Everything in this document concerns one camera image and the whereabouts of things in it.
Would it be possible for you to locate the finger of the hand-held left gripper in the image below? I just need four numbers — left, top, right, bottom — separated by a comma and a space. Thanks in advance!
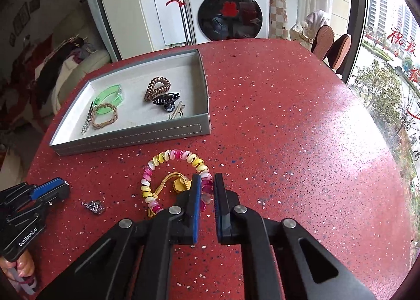
0, 183, 37, 211
7, 178, 70, 219

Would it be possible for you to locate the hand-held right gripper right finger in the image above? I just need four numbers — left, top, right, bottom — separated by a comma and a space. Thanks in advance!
213, 173, 378, 300

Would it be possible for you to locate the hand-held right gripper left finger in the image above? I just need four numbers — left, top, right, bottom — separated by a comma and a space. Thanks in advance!
34, 174, 202, 300

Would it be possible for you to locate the yellow flower hair tie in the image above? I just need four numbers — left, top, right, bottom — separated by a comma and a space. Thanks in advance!
146, 172, 192, 217

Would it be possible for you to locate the silver charm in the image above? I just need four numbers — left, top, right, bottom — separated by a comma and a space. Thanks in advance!
81, 200, 106, 214

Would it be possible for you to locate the pink yellow spiral hair tie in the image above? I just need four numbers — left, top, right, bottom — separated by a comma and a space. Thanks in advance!
140, 149, 214, 213

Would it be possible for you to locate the long silver hair clip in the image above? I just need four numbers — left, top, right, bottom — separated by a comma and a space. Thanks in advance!
81, 101, 95, 136

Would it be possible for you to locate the brown braided bracelet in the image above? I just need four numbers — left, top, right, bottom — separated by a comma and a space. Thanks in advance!
90, 103, 118, 129

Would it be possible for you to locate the small silver metal clip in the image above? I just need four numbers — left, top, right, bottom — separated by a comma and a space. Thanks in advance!
168, 101, 186, 120

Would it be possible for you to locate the black claw hair clip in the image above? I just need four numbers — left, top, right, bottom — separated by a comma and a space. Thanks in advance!
152, 91, 181, 113

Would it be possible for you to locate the green transparent bangle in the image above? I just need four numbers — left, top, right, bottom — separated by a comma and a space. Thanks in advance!
93, 84, 124, 116

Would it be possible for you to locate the grey jewelry tray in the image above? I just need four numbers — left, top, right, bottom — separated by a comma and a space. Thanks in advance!
49, 49, 211, 156

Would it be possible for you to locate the brown spiral hair tie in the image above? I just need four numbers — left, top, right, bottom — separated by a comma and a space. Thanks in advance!
144, 74, 171, 103

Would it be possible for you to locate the person's left hand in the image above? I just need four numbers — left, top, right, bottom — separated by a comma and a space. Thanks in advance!
0, 250, 36, 294

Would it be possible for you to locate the red blanket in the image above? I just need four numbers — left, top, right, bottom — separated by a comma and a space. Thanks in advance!
0, 38, 53, 124

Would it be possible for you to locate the pile of clothes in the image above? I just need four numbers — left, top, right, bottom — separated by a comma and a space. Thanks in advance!
33, 34, 99, 107

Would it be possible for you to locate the pale green sofa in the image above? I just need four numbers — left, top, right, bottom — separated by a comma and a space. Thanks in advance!
49, 18, 112, 114

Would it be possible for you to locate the mop with red hook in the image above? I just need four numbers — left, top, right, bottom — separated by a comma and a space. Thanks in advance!
165, 0, 192, 46

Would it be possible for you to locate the red paper decoration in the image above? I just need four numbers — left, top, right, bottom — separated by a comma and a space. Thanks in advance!
222, 1, 239, 17

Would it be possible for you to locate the beige bag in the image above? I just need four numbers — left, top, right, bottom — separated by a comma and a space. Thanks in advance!
290, 10, 331, 55

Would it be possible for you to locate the checkered cloth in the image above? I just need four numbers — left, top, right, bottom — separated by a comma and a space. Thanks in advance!
269, 0, 289, 40

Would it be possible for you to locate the black window frame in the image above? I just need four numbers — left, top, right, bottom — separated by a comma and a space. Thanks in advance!
344, 0, 369, 85

